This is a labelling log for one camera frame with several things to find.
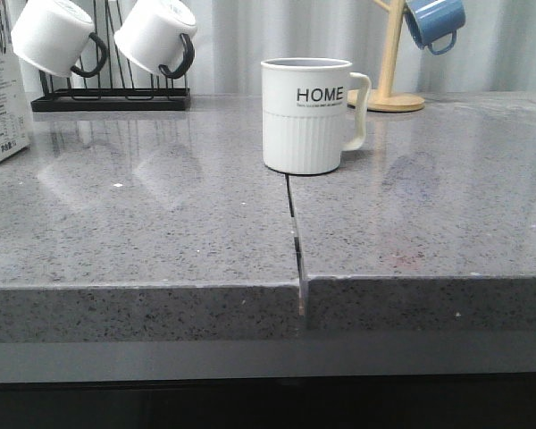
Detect white ribbed HOME mug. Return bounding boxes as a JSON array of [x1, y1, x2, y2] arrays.
[[261, 57, 372, 175]]

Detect white blue milk carton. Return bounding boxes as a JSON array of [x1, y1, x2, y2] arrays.
[[0, 1, 31, 163]]

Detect wooden mug tree stand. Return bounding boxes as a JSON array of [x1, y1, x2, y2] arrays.
[[368, 0, 425, 113]]

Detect blue enamel mug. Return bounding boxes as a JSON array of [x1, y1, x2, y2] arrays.
[[404, 0, 466, 55]]

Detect grey cabinet front panel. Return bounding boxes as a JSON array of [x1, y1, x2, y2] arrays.
[[0, 331, 536, 383]]

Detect black wire mug rack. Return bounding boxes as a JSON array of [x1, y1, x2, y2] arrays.
[[30, 1, 191, 113]]

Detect white mug black handle right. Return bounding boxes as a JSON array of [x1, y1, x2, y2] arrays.
[[114, 0, 197, 80]]

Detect white mug black handle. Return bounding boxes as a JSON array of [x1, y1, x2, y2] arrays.
[[11, 0, 108, 78], [114, 0, 197, 80]]

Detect white mug black handle left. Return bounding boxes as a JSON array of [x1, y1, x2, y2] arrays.
[[11, 0, 108, 78]]

